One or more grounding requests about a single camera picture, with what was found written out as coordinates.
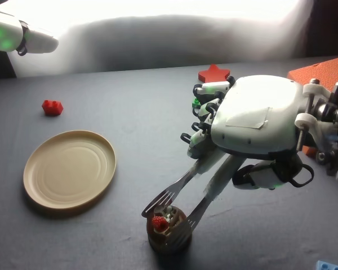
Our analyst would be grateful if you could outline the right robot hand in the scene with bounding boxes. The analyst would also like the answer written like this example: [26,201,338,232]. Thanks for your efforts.
[180,74,313,191]

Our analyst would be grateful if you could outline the chocolate cupcake with strawberry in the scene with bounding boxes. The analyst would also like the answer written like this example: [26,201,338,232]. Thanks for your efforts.
[146,205,193,255]

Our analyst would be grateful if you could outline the beige round plate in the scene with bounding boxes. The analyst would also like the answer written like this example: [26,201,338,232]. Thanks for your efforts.
[23,129,117,210]

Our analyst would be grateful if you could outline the red star block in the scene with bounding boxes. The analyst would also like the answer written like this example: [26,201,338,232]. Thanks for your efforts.
[198,64,231,84]

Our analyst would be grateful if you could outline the orange block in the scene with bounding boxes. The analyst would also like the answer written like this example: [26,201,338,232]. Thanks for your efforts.
[287,56,338,157]

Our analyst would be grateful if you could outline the blue toy brick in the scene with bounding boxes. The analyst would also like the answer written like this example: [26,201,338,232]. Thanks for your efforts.
[315,260,338,270]

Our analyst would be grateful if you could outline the grey table cloth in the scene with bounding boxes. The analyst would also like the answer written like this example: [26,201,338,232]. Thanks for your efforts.
[0,60,338,270]

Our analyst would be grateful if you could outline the red toy brick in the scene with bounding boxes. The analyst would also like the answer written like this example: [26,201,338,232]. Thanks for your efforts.
[41,100,64,116]

